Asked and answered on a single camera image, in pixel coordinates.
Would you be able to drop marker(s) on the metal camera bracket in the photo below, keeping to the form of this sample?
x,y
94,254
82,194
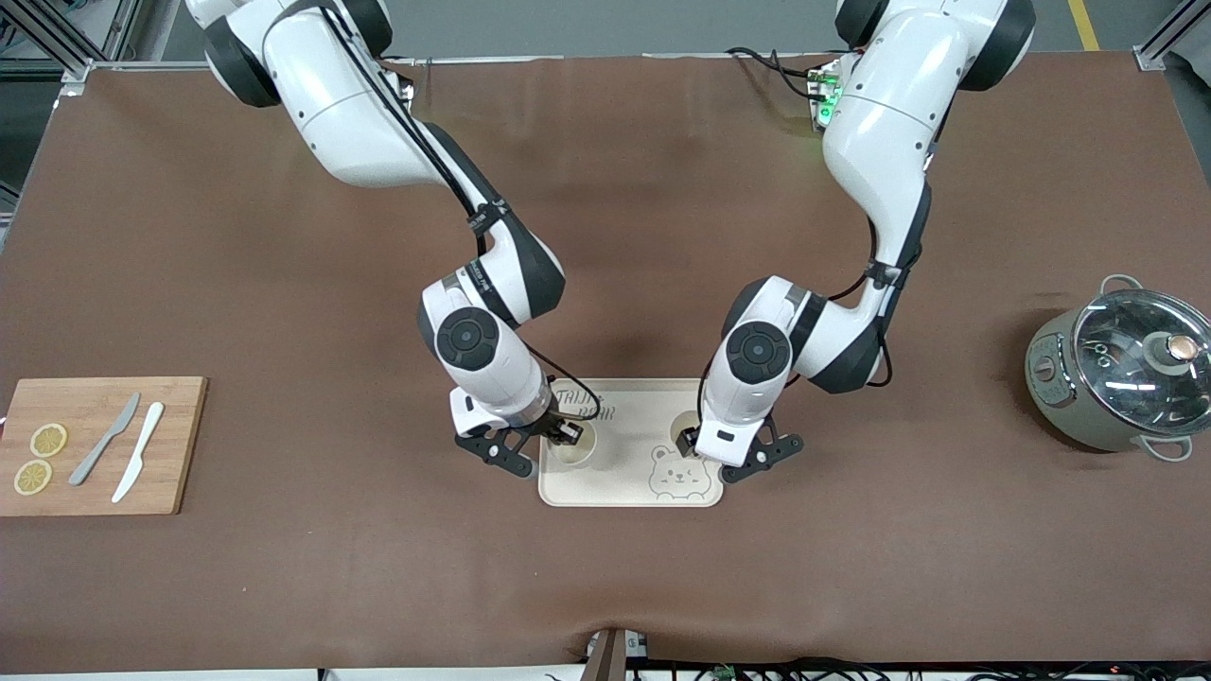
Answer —
x,y
605,657

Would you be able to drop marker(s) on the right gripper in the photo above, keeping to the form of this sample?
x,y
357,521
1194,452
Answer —
x,y
552,427

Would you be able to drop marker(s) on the dried lemon slice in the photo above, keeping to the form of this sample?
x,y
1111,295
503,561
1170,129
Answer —
x,y
48,440
33,478

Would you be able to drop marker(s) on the cream tray with bear print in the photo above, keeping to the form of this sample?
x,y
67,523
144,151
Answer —
x,y
624,478

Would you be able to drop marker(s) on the glass pot lid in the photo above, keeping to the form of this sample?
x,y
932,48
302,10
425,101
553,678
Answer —
x,y
1135,378

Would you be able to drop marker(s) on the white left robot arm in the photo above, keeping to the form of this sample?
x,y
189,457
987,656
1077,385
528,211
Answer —
x,y
880,123

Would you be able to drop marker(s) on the aluminium frame profile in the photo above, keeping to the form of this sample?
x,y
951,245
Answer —
x,y
1166,36
38,24

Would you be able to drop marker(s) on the gray plastic knife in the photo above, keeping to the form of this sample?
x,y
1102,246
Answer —
x,y
104,440

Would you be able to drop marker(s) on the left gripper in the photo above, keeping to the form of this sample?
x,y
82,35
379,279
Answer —
x,y
688,441

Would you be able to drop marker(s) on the white IKEA cup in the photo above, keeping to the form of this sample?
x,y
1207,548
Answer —
x,y
689,420
575,454

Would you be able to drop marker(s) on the white plastic knife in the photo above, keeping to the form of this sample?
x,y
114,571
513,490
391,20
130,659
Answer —
x,y
140,449

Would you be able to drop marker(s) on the wooden cutting board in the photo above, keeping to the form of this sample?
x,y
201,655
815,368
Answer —
x,y
170,445

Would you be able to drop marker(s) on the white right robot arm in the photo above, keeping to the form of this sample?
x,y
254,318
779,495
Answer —
x,y
341,104

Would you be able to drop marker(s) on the sage green electric pot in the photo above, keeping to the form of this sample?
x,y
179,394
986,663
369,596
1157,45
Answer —
x,y
1060,397

